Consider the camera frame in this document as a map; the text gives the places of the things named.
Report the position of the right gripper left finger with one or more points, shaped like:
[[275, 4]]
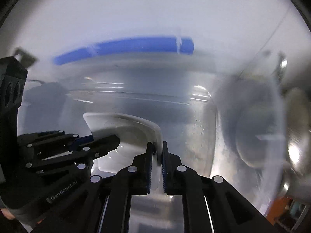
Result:
[[136, 178]]

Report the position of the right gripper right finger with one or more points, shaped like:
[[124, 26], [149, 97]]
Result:
[[178, 179]]

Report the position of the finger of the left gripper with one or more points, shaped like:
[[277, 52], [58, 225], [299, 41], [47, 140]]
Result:
[[57, 140], [83, 150]]

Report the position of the clear plastic storage box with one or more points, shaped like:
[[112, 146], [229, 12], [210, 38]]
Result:
[[175, 91]]

